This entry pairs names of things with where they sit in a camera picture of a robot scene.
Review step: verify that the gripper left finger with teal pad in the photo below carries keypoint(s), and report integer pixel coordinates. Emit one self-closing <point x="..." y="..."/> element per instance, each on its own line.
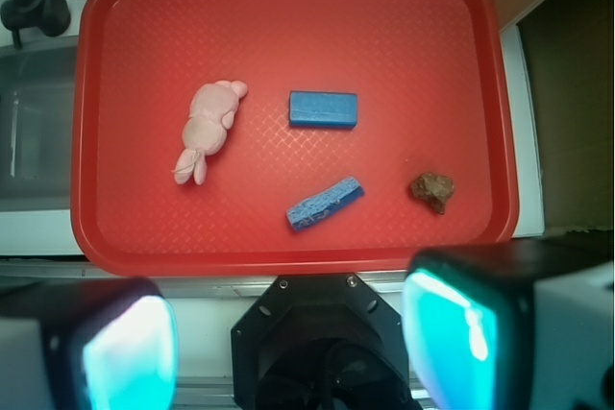
<point x="90" y="344"/>

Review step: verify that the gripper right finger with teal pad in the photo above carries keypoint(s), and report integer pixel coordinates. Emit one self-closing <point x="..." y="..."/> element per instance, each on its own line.
<point x="525" y="324"/>

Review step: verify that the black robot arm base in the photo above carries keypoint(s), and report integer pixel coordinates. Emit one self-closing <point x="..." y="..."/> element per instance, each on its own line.
<point x="320" y="342"/>

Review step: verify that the brown rock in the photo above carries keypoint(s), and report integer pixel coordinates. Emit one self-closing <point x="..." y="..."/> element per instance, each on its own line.
<point x="434" y="189"/>

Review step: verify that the blue textured foam stick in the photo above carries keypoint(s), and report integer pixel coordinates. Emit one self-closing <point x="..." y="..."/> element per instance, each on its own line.
<point x="323" y="205"/>

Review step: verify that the pink plush toy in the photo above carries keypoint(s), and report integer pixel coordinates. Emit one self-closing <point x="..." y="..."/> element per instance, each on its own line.
<point x="211" y="115"/>

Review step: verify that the steel sink basin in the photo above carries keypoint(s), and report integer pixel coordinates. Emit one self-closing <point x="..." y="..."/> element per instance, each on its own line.
<point x="37" y="97"/>

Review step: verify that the red plastic tray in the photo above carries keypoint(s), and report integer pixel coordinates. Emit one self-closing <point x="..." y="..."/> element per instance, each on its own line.
<point x="430" y="83"/>

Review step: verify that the blue rectangular block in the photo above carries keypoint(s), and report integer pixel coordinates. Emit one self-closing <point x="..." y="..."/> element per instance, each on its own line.
<point x="308" y="109"/>

